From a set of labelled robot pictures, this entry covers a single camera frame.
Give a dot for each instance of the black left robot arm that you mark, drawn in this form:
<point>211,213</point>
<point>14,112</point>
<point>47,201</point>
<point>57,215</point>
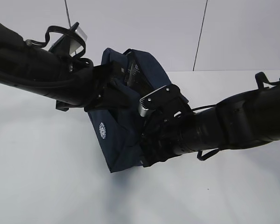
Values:
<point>56,68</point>

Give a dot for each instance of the dark navy fabric bag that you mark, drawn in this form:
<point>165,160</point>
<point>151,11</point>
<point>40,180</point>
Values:
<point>118,129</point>

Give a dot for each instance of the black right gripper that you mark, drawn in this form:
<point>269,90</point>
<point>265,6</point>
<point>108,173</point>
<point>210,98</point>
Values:
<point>161,138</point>

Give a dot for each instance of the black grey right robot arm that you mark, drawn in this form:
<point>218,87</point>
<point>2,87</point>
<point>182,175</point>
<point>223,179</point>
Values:
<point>246,120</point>

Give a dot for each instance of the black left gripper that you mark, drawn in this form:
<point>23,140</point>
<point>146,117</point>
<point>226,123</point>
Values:
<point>83,86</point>

